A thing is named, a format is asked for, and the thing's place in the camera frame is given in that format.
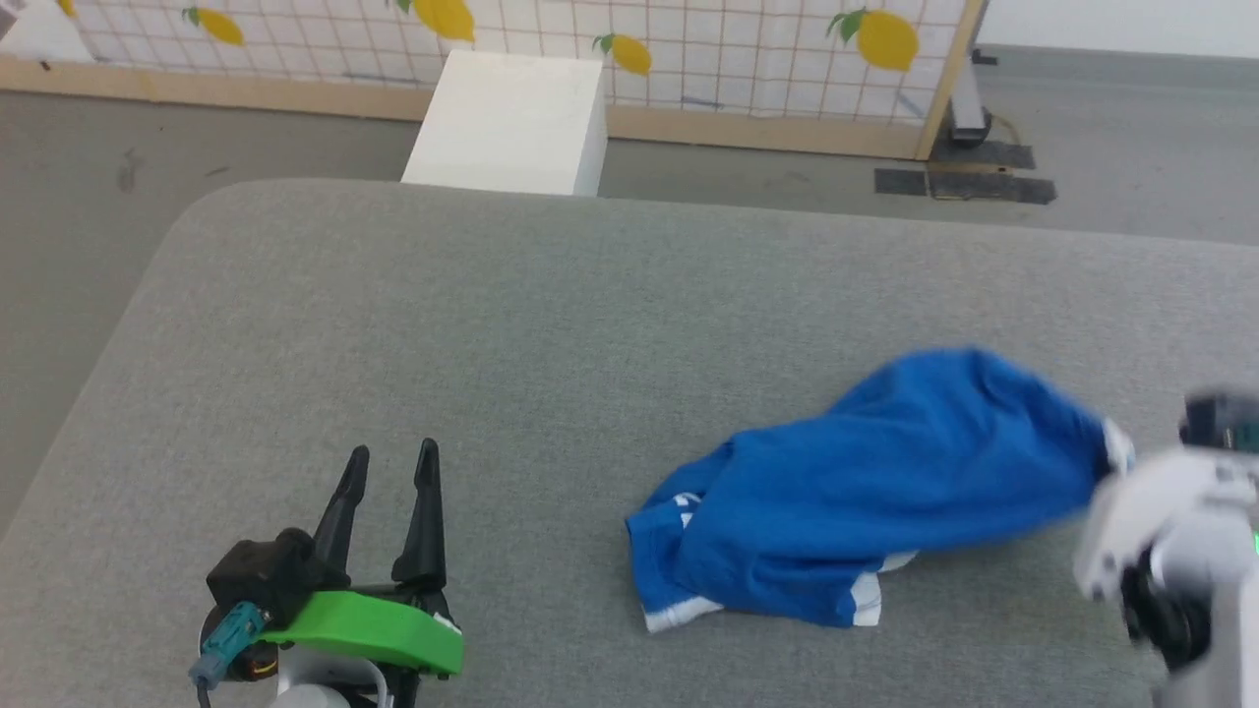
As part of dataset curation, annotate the lemon print partition screen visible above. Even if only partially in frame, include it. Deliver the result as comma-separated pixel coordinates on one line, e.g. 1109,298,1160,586
0,0,989,161

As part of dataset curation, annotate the grey fabric padded surface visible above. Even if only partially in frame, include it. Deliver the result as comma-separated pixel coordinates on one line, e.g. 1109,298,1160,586
0,177,1259,708

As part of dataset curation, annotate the long black floor mat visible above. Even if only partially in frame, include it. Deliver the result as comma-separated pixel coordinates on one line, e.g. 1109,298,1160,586
928,171,1059,206

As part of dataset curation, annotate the blue garment with white trim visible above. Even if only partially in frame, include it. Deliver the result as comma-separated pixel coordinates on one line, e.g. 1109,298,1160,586
625,346,1137,633

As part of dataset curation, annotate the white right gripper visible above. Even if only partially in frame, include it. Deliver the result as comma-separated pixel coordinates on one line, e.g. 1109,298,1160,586
1074,445,1244,604

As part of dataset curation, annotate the grey metal stand foot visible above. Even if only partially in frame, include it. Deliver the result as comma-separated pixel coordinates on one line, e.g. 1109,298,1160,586
947,47,996,148

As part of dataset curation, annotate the teal left camera cable plug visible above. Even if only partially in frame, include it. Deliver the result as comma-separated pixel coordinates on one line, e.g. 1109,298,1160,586
189,602,269,689

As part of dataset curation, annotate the white block behind partition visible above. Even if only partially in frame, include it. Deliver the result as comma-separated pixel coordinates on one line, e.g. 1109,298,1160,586
0,0,95,65

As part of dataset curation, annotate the black floor mat under stand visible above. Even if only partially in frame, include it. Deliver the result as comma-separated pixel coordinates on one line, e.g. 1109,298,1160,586
931,138,1037,171

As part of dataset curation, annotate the white rectangular box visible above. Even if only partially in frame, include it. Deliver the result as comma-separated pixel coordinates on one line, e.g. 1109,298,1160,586
400,49,609,198

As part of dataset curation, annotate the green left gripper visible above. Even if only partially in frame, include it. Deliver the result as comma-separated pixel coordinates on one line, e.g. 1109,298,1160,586
251,438,465,708

